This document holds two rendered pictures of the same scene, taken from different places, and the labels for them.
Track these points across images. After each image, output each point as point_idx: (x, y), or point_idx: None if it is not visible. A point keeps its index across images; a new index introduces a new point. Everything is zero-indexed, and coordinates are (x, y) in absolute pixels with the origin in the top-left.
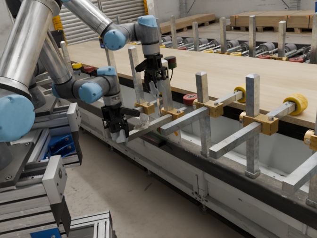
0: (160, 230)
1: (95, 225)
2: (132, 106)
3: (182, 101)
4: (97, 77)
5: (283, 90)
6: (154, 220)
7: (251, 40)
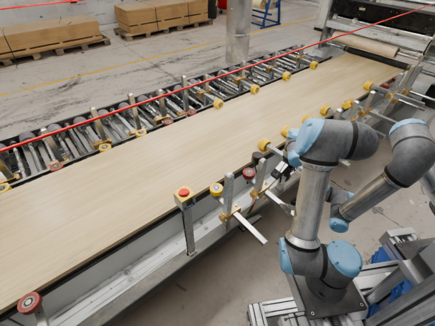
0: (240, 274)
1: (268, 315)
2: (145, 249)
3: (222, 185)
4: (335, 189)
5: (252, 131)
6: (228, 279)
7: (136, 115)
